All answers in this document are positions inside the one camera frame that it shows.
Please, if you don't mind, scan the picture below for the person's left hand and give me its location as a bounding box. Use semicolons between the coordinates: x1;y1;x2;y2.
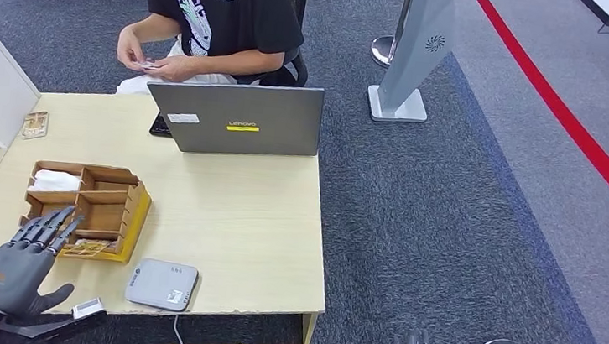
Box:
143;51;200;86

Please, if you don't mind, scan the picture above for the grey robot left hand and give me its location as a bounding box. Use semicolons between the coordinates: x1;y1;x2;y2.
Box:
0;198;86;324

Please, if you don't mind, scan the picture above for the person's right hand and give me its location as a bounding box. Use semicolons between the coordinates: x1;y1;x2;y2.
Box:
115;25;152;74

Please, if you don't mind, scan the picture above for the gold patterned key card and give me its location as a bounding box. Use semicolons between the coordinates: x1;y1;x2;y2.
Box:
61;236;115;261
20;109;50;142

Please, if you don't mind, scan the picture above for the wooden compartment organizer box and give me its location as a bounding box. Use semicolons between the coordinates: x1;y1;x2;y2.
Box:
17;157;155;267

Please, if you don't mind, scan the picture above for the person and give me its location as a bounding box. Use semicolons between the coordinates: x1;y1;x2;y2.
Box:
108;0;315;113

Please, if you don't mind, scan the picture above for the grey card reader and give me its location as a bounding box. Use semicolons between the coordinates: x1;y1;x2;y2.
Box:
122;256;200;315

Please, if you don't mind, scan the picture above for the grey laptop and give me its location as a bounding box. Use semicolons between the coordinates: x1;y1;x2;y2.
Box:
141;72;327;167

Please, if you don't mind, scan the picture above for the white desk leg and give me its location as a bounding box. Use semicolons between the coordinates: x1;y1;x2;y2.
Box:
299;311;320;344

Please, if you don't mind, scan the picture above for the black office chair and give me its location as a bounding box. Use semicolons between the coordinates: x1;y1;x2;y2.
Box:
235;0;317;91

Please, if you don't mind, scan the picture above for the grey kiosk stand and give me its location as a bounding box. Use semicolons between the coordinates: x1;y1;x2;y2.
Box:
363;0;459;130

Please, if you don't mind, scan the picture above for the red floor tape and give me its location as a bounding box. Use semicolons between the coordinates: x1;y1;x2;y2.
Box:
445;0;609;235

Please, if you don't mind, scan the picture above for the black left camera bracket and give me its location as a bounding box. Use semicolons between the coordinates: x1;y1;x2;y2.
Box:
0;297;108;344

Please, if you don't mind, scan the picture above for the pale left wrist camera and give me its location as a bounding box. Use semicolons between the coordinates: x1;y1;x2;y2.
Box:
70;295;106;324

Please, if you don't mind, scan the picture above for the white card reader cable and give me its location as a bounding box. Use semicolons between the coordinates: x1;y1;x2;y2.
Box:
172;314;190;344

